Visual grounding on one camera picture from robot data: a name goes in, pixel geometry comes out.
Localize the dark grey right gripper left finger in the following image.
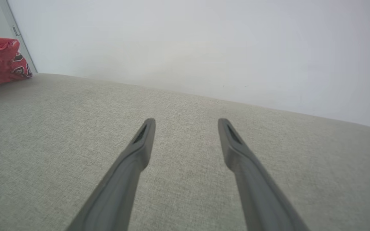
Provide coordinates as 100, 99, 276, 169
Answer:
66, 118, 156, 231

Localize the grey wall corner trim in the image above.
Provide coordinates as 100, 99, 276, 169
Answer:
6, 0, 38, 74

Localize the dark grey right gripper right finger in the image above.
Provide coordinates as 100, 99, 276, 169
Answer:
218, 118, 309, 231

